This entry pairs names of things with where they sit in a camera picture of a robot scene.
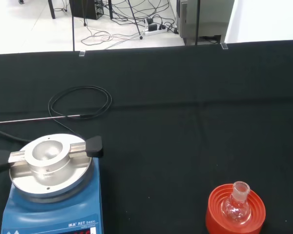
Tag red ribbed flask stand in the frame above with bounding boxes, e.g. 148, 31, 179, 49
205, 184, 267, 234

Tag black bench cloth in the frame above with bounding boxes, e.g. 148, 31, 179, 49
0, 39, 293, 234

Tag white power strip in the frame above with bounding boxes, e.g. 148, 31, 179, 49
144, 27, 167, 37

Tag black tripod leg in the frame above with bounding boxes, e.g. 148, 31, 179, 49
127, 0, 144, 40

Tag thin black upright pole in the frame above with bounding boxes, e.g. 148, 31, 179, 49
194, 0, 201, 46
71, 0, 77, 52

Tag grey metal cabinet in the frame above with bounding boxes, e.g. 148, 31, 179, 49
176, 0, 235, 47

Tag black computer tower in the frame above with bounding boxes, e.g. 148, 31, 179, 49
69, 0, 113, 20

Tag heater with blue base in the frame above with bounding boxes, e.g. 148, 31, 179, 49
0, 133, 105, 234

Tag black table leg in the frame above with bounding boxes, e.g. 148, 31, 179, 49
47, 0, 57, 20

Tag black floor cable tangle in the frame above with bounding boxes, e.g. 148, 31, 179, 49
109, 0, 179, 35

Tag aluminium heating block black handles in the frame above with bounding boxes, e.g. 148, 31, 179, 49
0, 136, 104, 187

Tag steel probe with black cable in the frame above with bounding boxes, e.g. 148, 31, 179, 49
0, 85, 113, 140

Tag thick black power cable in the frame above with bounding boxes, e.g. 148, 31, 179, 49
0, 127, 30, 144

